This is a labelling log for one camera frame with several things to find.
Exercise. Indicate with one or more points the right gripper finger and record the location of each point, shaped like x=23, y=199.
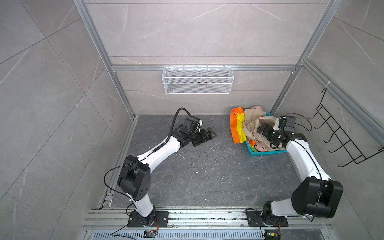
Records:
x=266, y=127
x=264, y=133

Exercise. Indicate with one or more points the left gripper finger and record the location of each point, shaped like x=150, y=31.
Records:
x=208, y=133
x=203, y=138

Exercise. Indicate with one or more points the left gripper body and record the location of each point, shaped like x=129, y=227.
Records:
x=197, y=136

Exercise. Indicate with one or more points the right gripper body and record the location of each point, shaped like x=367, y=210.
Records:
x=273, y=135

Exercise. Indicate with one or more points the beige shorts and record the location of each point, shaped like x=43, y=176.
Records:
x=255, y=123

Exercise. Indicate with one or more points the teal plastic basket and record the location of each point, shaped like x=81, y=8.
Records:
x=264, y=152

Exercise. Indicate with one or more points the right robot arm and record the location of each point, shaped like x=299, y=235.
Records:
x=318, y=196

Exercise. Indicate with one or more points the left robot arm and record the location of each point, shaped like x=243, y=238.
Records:
x=135, y=177

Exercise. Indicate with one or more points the pink shorts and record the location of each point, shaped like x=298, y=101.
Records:
x=257, y=108

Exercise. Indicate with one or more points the rainbow striped shorts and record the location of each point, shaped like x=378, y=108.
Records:
x=237, y=118

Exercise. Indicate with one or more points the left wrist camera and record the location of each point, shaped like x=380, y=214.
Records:
x=191, y=125

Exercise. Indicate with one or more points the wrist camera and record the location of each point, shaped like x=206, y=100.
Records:
x=191, y=125
x=287, y=124

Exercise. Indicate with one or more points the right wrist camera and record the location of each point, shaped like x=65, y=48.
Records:
x=287, y=124

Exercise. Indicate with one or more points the white wire wall basket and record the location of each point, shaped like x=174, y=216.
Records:
x=197, y=80

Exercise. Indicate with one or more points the black wire hook rack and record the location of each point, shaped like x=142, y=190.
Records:
x=341, y=135

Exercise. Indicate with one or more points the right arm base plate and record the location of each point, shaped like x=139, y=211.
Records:
x=259, y=219

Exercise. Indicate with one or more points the aluminium frame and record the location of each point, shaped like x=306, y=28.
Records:
x=282, y=53

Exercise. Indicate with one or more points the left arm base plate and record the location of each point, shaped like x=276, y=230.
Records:
x=154, y=219

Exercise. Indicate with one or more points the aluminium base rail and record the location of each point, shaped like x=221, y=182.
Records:
x=215, y=223

